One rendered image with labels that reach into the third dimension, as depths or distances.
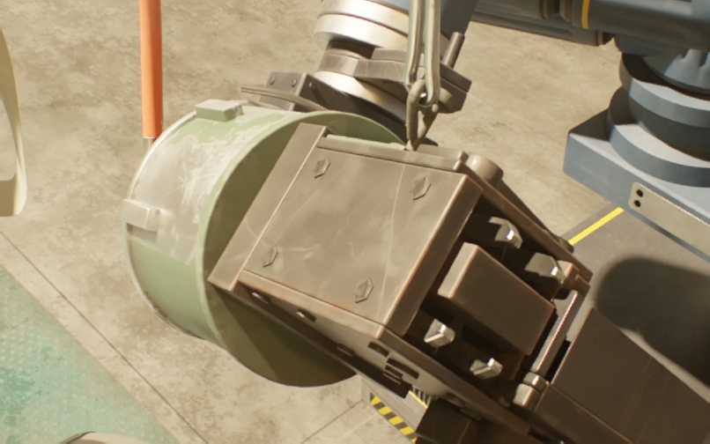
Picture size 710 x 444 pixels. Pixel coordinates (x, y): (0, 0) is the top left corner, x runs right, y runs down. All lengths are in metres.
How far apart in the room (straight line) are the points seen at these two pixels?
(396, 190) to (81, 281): 2.19
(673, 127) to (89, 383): 1.38
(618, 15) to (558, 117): 2.18
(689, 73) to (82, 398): 1.44
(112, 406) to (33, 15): 1.71
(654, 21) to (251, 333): 0.50
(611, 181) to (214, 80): 1.81
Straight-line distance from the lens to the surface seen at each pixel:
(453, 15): 0.76
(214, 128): 0.58
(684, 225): 1.57
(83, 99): 3.21
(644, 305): 2.05
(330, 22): 0.76
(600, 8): 0.92
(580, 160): 1.65
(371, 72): 0.72
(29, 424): 2.33
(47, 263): 2.67
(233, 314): 0.53
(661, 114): 1.53
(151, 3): 0.65
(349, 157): 0.48
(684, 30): 0.92
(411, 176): 0.44
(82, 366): 2.41
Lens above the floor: 1.77
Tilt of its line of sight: 40 degrees down
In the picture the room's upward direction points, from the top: straight up
